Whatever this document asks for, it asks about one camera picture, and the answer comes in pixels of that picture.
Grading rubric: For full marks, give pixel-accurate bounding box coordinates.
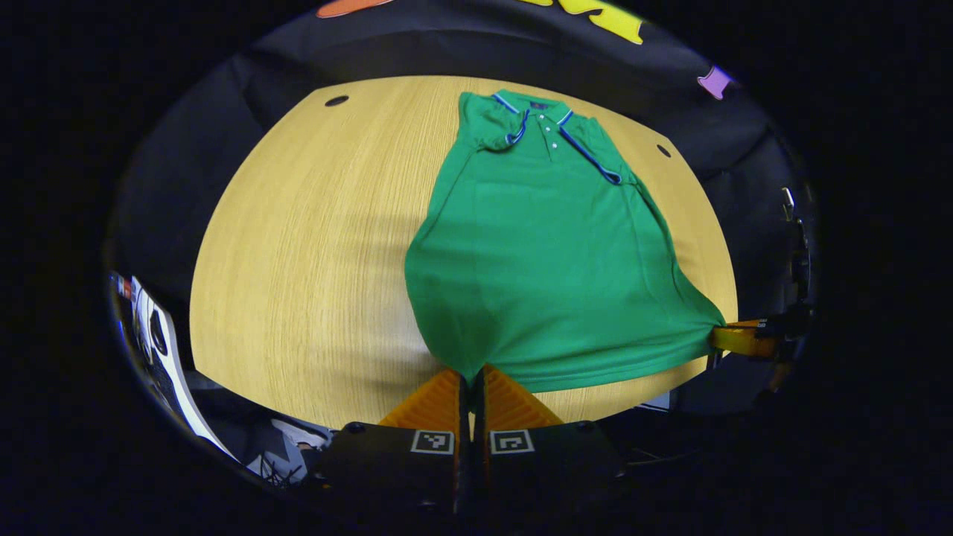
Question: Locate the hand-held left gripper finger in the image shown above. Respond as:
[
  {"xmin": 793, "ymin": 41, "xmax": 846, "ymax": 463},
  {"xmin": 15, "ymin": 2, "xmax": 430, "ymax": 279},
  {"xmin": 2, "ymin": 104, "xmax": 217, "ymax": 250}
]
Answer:
[
  {"xmin": 472, "ymin": 365, "xmax": 626, "ymax": 514},
  {"xmin": 316, "ymin": 368, "xmax": 471, "ymax": 514}
]

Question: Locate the green T-shirt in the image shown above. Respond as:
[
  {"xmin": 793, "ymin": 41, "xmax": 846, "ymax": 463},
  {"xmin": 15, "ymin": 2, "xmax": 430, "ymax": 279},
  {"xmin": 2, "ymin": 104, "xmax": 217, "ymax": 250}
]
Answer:
[{"xmin": 404, "ymin": 89, "xmax": 727, "ymax": 394}]

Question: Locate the white desk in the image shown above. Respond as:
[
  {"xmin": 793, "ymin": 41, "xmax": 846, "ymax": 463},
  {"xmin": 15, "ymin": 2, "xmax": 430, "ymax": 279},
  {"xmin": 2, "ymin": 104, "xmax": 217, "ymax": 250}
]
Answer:
[{"xmin": 130, "ymin": 275, "xmax": 239, "ymax": 462}]

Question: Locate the black backdrop cloth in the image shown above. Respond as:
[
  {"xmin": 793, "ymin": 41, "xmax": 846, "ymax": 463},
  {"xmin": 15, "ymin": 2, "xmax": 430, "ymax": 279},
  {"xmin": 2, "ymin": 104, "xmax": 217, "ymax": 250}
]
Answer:
[{"xmin": 104, "ymin": 0, "xmax": 820, "ymax": 373}]

